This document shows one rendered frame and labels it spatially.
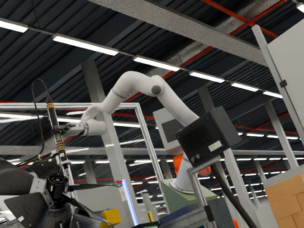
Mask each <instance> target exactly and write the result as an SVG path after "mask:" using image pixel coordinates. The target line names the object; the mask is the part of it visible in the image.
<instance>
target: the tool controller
mask: <svg viewBox="0 0 304 228"><path fill-rule="evenodd" d="M175 137H176V138H177V140H178V142H179V144H180V145H181V147H182V149H183V151H184V152H185V154H186V156H187V158H188V159H189V161H190V163H191V165H192V167H196V166H198V165H200V164H202V163H203V162H205V161H207V160H209V159H211V158H213V157H214V156H216V155H218V154H220V153H222V152H224V151H226V150H227V149H229V148H231V147H233V146H234V145H236V144H238V143H239V142H241V141H242V139H241V137H240V135H239V134H238V132H237V130H236V129H235V127H234V125H233V123H232V122H231V120H230V118H229V117H228V115H227V113H226V112H225V110H224V108H223V106H219V107H217V108H215V109H213V110H211V111H209V112H207V113H205V114H204V115H202V116H201V117H199V118H198V119H196V120H195V121H194V122H192V123H190V124H189V125H187V126H186V127H184V128H183V129H181V130H180V131H178V132H177V133H175Z"/></svg>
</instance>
